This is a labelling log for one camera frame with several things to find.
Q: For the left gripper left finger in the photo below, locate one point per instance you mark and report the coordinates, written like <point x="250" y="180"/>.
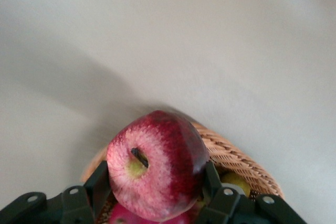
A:
<point x="73" y="205"/>

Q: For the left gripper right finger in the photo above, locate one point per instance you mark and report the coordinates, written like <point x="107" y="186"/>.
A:
<point x="231" y="208"/>

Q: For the red apple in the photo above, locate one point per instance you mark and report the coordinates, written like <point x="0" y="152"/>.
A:
<point x="157" y="166"/>

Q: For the brown-green kiwi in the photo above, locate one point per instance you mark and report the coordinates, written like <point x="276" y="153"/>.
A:
<point x="236" y="180"/>

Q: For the pink dragon fruit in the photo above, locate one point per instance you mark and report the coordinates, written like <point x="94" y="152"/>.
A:
<point x="123" y="216"/>

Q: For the brown wicker basket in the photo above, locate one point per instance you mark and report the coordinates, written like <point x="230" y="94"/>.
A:
<point x="236" y="155"/>

